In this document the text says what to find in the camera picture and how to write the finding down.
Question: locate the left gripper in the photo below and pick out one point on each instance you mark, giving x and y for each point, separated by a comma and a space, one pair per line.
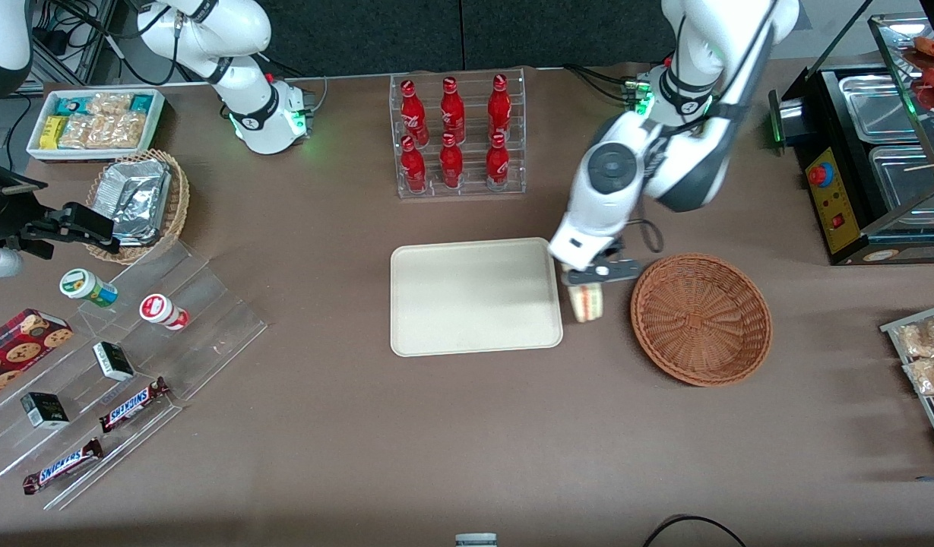
612, 248

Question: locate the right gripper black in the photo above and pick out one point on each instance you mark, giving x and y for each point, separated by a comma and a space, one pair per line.
33, 229

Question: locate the triangle sandwich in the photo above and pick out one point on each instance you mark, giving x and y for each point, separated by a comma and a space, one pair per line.
587, 304

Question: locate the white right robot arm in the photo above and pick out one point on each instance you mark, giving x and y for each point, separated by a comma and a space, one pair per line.
261, 114

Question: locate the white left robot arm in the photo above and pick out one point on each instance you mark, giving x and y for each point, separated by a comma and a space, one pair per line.
694, 76

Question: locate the light wicker basket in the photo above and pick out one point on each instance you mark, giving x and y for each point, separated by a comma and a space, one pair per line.
176, 205

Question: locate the brown wicker basket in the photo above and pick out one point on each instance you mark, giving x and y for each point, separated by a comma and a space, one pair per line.
702, 319

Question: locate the cream plastic tray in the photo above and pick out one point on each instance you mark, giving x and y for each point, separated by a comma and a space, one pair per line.
474, 296

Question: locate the tray of packaged snacks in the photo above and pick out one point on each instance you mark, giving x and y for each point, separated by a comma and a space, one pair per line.
892, 330

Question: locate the silver foil wrapped pack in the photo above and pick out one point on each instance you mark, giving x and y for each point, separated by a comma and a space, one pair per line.
136, 197

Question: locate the green lid sunflower cup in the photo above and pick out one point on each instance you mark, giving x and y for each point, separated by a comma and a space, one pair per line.
83, 285

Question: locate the clear bag of crackers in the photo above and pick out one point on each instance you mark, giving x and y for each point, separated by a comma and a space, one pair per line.
109, 103
103, 131
75, 133
131, 129

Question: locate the yellow snack pack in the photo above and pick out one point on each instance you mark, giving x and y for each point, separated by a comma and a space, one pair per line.
52, 133

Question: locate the red lid strawberry cup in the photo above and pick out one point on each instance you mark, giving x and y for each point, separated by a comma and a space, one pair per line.
159, 309

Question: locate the teal snack pack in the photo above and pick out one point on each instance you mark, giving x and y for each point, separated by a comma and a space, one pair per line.
141, 102
71, 105

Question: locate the white snack bin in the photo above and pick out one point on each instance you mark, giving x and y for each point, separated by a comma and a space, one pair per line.
159, 114

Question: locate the small black carton box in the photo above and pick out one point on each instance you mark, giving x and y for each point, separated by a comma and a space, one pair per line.
45, 410
114, 361

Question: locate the red chocolate chip cookie box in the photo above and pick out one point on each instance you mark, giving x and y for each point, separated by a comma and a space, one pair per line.
18, 346

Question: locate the red cola bottle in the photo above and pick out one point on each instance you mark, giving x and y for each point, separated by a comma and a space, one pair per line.
451, 163
413, 114
414, 167
452, 110
498, 161
499, 106

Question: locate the clear acrylic stepped stand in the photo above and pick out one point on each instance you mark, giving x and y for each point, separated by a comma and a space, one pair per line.
208, 334
79, 463

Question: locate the clear acrylic bottle rack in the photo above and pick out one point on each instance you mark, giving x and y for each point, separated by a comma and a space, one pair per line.
459, 190

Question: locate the Snickers chocolate bar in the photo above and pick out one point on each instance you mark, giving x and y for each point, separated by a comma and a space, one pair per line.
62, 466
134, 404

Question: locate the red emergency stop button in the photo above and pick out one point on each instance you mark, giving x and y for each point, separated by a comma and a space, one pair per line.
821, 175

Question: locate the black hot food warmer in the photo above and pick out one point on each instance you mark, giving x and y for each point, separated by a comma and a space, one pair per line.
839, 220

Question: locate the small grey device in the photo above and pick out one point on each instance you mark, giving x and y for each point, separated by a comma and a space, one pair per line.
476, 540

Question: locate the steel food pan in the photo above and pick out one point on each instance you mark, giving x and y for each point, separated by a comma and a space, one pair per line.
881, 106
911, 186

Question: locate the clear bag of pastry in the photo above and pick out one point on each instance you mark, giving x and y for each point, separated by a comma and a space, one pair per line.
926, 336
930, 374

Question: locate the wooden skewer stick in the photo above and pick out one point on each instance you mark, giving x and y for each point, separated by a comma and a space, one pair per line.
930, 165

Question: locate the aluminium frame post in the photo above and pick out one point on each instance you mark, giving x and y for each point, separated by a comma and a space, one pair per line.
83, 42

